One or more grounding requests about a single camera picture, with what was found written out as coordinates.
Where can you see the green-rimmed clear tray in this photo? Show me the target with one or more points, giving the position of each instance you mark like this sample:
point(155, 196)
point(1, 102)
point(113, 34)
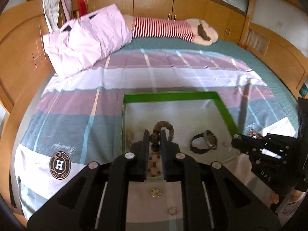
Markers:
point(168, 96)

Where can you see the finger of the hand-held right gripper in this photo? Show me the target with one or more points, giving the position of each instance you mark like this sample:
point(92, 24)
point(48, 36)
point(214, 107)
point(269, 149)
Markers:
point(276, 140)
point(245, 146)

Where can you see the person's right hand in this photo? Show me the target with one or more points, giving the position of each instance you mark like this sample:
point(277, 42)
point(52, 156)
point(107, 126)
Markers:
point(274, 197)

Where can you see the striped plush toy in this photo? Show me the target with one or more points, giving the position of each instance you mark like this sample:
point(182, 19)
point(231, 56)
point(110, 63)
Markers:
point(156, 27)

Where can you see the pink-grey hanging garment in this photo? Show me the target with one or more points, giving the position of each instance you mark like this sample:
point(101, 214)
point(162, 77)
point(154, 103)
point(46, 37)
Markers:
point(66, 4)

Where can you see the wooden footboard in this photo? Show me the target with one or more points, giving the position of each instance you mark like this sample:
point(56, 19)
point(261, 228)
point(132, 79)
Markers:
point(284, 55)

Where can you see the small silver jewelry piece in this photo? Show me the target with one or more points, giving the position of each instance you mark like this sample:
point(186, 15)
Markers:
point(254, 133)

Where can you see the wooden wall cabinets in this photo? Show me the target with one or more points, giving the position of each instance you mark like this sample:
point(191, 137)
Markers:
point(149, 2)

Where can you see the pink pillow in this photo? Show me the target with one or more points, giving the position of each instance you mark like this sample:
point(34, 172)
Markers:
point(91, 36)

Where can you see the black wristwatch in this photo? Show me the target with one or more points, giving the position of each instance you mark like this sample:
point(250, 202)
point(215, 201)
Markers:
point(198, 149)

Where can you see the plaid bed sheet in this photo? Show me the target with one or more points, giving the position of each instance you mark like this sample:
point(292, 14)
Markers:
point(72, 101)

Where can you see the teal mattress cover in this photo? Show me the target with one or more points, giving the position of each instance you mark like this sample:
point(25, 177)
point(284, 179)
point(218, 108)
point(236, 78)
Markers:
point(264, 69)

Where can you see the red cloth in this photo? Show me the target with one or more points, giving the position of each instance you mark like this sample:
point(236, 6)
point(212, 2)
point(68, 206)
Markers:
point(82, 7)

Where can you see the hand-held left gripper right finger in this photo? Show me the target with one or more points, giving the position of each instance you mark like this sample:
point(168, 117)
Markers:
point(165, 149)

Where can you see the white hanging garment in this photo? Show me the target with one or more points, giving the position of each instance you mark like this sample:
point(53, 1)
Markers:
point(50, 9)

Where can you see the wooden headboard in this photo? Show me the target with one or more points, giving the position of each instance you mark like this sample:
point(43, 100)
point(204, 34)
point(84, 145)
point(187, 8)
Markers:
point(19, 53)

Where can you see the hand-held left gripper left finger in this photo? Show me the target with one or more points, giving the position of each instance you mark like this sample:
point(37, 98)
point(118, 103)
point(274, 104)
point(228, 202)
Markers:
point(144, 149)

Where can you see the white wall switch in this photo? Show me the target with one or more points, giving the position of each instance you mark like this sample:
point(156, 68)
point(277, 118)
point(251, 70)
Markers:
point(279, 24)

